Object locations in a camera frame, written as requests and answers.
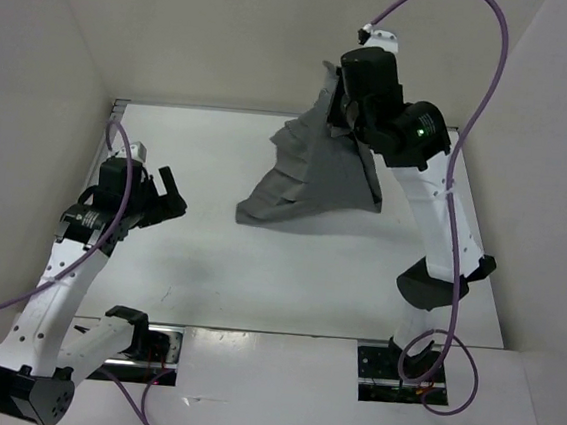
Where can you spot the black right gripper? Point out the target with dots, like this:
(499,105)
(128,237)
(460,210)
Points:
(333,116)

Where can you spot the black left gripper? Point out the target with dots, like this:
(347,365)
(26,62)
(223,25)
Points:
(165,206)

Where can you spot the grey pleated skirt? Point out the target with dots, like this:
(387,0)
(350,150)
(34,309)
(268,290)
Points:
(319,168)

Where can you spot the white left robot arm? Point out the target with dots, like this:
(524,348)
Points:
(39,371)

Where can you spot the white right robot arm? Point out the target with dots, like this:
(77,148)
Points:
(413,141)

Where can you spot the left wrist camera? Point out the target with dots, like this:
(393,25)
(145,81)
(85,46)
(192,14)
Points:
(136,150)

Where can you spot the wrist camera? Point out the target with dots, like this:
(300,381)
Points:
(371,36)
(136,150)

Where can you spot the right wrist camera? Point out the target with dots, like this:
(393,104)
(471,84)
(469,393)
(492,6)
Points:
(371,36)

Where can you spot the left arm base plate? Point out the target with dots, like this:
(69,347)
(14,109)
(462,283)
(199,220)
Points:
(157,363)

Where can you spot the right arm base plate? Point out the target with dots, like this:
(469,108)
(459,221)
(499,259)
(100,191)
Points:
(378,379)

